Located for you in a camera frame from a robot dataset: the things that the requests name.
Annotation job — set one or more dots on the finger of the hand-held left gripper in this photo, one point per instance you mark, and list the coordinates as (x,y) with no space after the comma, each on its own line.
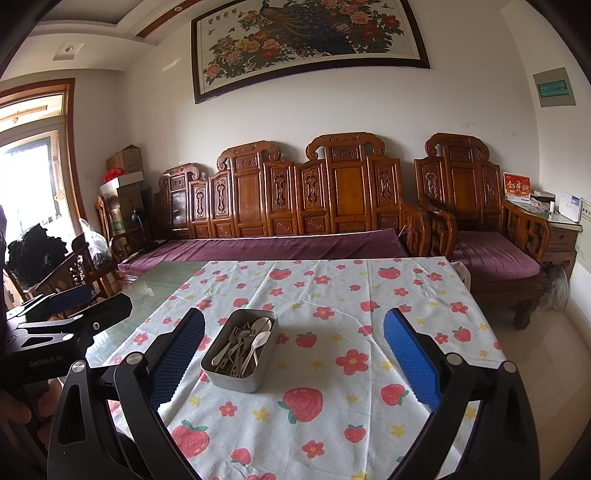
(69,295)
(111,307)

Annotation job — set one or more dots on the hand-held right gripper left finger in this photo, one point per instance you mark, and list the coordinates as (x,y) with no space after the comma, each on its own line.
(178,355)

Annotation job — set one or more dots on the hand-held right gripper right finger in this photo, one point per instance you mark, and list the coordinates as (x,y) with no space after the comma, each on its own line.
(411,355)

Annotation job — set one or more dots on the rectangular metal container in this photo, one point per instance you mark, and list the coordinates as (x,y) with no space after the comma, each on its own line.
(221,374)

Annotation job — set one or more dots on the beige plastic fork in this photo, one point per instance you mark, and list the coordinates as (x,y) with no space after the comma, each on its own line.
(248,328)

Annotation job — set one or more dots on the person's left hand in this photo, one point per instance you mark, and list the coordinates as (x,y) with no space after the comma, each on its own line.
(48,401)

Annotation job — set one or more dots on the dark wooden chair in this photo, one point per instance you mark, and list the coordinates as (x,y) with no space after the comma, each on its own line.
(69,272)

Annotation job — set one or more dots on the black cloth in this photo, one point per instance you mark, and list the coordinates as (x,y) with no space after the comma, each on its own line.
(32,254)

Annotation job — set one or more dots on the clear plastic bag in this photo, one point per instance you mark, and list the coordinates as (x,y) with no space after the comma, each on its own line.
(97,242)

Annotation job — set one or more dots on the black desk lamp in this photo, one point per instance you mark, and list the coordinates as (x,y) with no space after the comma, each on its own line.
(141,219)

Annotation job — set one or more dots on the large cardboard box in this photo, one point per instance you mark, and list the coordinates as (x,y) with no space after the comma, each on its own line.
(127,207)

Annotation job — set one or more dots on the strawberry print tablecloth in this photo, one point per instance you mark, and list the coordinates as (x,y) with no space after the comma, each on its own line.
(323,415)

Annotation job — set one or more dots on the white flat box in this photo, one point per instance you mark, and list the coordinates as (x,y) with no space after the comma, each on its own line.
(124,182)

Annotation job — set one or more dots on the red artificial flowers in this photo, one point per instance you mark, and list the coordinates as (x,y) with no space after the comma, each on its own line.
(113,175)

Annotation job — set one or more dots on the square purple seat cushion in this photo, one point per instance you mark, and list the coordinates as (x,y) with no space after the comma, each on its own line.
(494,254)

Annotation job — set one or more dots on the long purple seat cushion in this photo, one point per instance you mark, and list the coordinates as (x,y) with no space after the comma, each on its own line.
(258,249)

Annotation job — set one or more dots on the grey plastic bag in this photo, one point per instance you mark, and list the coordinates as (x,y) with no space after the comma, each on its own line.
(554,288)

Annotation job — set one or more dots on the carved wooden sofa bench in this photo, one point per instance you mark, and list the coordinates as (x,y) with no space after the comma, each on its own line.
(346,184)

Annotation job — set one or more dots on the carved wooden armchair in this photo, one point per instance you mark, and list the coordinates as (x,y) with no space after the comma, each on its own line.
(461,180)

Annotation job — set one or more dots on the wooden side table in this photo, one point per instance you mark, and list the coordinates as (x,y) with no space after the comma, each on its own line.
(565,240)

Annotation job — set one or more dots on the red desk calendar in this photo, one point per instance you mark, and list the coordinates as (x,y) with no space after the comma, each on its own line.
(516,187)

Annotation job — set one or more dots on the tissue box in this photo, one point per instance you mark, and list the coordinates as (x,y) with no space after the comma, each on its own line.
(542,201)

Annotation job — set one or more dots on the white electronic device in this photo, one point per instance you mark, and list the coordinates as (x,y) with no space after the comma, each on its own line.
(570,206)

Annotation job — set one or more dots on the ceiling light fixture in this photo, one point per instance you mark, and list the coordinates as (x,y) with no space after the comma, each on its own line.
(68,50)

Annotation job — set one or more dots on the framed peacock flower painting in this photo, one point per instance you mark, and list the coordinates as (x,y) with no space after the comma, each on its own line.
(314,41)

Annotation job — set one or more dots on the wooden door frame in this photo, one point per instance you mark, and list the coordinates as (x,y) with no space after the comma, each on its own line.
(74,152)

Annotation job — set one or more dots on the white wall panel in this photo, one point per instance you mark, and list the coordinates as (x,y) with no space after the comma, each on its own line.
(584,235)

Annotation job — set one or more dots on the white wall electrical box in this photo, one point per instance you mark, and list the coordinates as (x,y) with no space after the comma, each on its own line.
(554,87)

